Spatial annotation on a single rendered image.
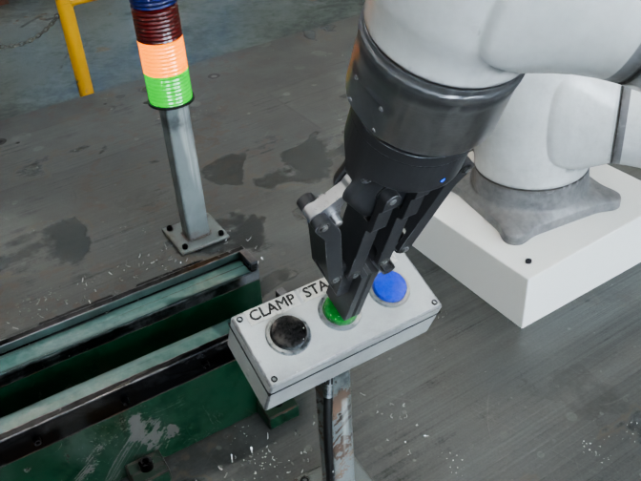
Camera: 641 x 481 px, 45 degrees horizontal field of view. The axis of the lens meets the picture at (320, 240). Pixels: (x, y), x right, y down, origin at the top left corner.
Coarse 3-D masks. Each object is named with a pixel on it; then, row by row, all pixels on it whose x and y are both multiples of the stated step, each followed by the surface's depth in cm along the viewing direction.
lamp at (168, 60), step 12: (144, 48) 100; (156, 48) 100; (168, 48) 100; (180, 48) 102; (144, 60) 102; (156, 60) 101; (168, 60) 101; (180, 60) 102; (144, 72) 103; (156, 72) 102; (168, 72) 102; (180, 72) 103
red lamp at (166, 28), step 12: (132, 12) 99; (144, 12) 97; (156, 12) 97; (168, 12) 98; (144, 24) 98; (156, 24) 98; (168, 24) 99; (180, 24) 102; (144, 36) 99; (156, 36) 99; (168, 36) 100; (180, 36) 101
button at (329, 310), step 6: (330, 300) 65; (324, 306) 64; (330, 306) 64; (324, 312) 64; (330, 312) 64; (336, 312) 64; (330, 318) 64; (336, 318) 64; (354, 318) 64; (342, 324) 64
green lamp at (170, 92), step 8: (184, 72) 104; (152, 80) 103; (160, 80) 102; (168, 80) 103; (176, 80) 103; (184, 80) 104; (152, 88) 104; (160, 88) 103; (168, 88) 103; (176, 88) 104; (184, 88) 105; (152, 96) 105; (160, 96) 104; (168, 96) 104; (176, 96) 104; (184, 96) 105; (152, 104) 106; (160, 104) 105; (168, 104) 104; (176, 104) 105
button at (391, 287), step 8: (392, 272) 67; (376, 280) 67; (384, 280) 67; (392, 280) 67; (400, 280) 67; (376, 288) 66; (384, 288) 66; (392, 288) 66; (400, 288) 66; (384, 296) 66; (392, 296) 66; (400, 296) 66
